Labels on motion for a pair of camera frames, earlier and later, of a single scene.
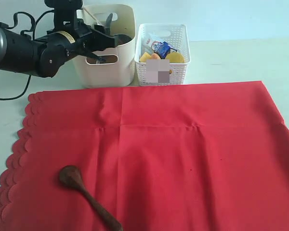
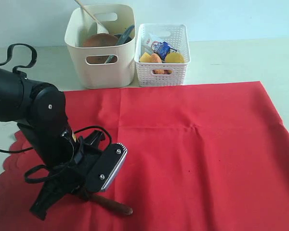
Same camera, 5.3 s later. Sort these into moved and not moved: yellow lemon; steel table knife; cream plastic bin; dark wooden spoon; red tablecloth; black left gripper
Moved: dark wooden spoon; black left gripper; steel table knife
Not moved: red tablecloth; cream plastic bin; yellow lemon
